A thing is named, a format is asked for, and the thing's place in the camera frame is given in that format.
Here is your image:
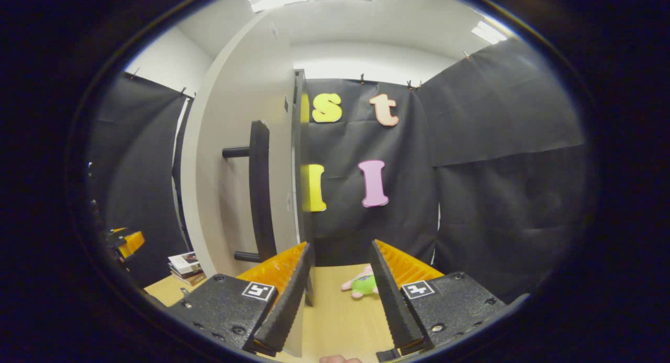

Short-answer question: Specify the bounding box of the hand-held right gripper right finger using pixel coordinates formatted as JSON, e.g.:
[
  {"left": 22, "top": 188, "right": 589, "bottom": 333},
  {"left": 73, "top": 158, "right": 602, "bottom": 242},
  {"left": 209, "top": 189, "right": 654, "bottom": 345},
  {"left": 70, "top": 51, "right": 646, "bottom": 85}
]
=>
[{"left": 369, "top": 240, "right": 508, "bottom": 361}]

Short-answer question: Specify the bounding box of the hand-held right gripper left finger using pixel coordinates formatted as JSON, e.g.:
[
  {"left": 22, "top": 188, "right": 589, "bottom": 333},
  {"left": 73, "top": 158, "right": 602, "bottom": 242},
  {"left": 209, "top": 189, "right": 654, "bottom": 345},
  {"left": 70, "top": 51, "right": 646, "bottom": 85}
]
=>
[{"left": 166, "top": 241, "right": 315, "bottom": 356}]

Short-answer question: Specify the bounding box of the black door handle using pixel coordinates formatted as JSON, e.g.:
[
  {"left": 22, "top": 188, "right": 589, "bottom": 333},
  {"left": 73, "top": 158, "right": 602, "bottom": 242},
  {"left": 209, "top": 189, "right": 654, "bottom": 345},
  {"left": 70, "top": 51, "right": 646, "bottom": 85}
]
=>
[{"left": 222, "top": 120, "right": 278, "bottom": 263}]

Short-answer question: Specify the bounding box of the beige cabinet door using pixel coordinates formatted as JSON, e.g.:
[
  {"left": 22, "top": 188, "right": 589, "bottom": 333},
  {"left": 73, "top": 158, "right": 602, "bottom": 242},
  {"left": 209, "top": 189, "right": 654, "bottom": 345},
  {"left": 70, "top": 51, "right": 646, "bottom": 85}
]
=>
[{"left": 180, "top": 10, "right": 309, "bottom": 358}]

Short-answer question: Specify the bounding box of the pink green plush toy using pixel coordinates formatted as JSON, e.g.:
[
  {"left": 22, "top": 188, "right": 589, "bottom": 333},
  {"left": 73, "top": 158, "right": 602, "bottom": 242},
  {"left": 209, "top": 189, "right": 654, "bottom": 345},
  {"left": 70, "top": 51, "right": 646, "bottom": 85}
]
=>
[{"left": 341, "top": 265, "right": 378, "bottom": 300}]

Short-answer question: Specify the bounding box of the black backdrop cloth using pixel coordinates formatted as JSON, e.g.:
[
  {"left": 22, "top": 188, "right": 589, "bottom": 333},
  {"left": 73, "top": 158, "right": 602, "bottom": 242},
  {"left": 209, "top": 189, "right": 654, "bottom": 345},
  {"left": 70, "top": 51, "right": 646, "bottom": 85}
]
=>
[{"left": 84, "top": 39, "right": 597, "bottom": 303}]

